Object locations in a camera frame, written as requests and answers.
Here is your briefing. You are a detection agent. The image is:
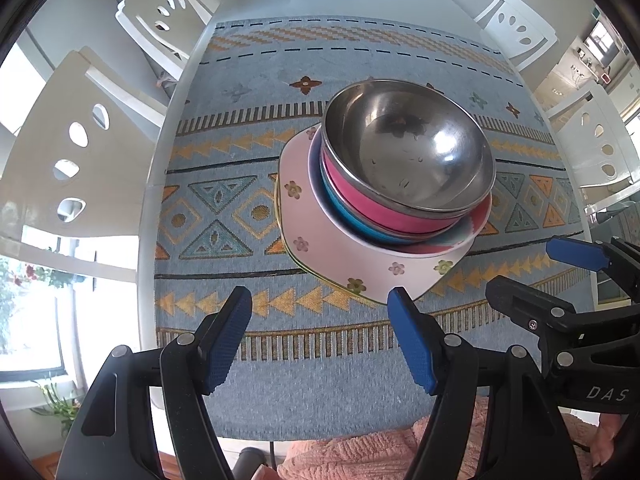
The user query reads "patterned blue table mat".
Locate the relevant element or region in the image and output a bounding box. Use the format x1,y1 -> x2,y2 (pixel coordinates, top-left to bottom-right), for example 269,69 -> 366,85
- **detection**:
152,15 -> 587,444

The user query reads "white cutout chair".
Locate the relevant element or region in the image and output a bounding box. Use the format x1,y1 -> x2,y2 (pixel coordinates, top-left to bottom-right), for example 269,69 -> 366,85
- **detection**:
547,82 -> 637,189
115,0 -> 216,82
0,46 -> 169,242
473,0 -> 559,72

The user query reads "red flowering plant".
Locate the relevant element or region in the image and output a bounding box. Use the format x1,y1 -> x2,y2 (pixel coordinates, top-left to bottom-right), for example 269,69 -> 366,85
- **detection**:
0,246 -> 77,292

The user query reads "green potted plant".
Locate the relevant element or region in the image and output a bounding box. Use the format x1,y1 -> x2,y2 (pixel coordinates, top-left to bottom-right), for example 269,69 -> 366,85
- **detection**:
31,376 -> 84,437

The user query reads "blue steel bowl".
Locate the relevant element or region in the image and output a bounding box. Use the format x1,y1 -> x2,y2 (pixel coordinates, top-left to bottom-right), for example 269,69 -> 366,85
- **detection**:
319,172 -> 451,247

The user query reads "pink fleece clothing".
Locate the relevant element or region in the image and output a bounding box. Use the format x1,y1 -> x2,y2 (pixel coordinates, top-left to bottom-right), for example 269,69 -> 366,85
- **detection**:
276,399 -> 602,480

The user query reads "person's right hand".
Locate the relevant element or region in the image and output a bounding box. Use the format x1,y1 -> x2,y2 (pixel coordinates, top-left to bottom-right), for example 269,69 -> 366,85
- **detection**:
590,410 -> 629,469

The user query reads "pink steel bowl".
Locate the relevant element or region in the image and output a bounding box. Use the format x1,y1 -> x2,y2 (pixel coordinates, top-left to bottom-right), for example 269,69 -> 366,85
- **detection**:
321,79 -> 497,235

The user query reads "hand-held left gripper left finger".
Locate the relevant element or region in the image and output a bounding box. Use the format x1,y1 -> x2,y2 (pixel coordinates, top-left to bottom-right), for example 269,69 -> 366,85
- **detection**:
55,286 -> 254,480

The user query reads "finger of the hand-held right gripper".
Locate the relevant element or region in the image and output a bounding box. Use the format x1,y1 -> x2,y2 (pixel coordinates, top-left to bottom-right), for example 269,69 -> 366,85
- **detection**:
546,236 -> 640,307
485,275 -> 640,348

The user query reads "pink ceramic bowl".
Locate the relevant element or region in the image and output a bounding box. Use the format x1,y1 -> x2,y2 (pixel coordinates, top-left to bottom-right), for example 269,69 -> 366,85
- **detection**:
306,125 -> 495,260

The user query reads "white hexagonal plate tree print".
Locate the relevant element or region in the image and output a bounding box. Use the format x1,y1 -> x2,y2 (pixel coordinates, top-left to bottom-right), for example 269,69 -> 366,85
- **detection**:
276,127 -> 476,306
272,172 -> 389,307

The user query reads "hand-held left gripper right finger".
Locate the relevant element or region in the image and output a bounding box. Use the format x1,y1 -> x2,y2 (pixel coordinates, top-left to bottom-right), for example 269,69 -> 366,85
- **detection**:
387,286 -> 584,480

